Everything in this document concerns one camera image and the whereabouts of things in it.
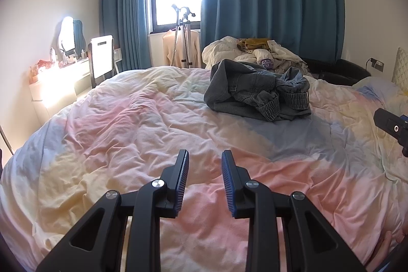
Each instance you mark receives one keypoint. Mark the white quilted headboard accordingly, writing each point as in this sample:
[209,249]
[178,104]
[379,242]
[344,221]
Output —
[402,68]

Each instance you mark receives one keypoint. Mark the garment steamer stand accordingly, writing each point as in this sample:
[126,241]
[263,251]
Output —
[186,36]

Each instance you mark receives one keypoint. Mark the wall socket with plug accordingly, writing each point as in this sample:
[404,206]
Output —
[378,65]

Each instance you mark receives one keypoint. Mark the mustard yellow garment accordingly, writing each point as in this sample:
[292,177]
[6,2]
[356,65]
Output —
[255,42]

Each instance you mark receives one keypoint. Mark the white garment with purple print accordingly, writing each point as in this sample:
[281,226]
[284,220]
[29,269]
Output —
[265,64]

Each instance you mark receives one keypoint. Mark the beige hanging garment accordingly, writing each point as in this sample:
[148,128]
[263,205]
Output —
[196,49]

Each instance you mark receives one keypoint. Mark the pile of cream clothes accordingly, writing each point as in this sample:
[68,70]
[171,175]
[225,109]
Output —
[220,50]

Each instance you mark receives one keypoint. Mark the white chair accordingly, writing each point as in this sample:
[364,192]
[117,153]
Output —
[102,58]

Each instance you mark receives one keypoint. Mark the group of cosmetic bottles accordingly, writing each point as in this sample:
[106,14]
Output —
[53,55]

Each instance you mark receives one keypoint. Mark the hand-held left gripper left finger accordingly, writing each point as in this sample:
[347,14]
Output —
[183,182]

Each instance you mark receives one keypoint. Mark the white dressing table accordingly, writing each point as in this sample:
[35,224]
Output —
[63,80]

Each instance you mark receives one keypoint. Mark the thin metal pole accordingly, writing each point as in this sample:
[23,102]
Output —
[8,141]

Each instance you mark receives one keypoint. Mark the person's bare leg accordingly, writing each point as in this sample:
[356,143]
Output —
[382,253]

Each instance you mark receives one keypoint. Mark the blue denim jeans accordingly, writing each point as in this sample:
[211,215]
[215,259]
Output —
[242,93]

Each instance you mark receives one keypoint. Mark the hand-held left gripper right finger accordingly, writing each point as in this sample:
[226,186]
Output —
[227,182]

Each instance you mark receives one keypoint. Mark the pastel patchwork duvet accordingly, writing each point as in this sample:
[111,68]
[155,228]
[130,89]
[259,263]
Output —
[127,131]

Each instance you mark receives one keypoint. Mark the black sofa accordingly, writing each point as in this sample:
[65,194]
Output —
[344,68]

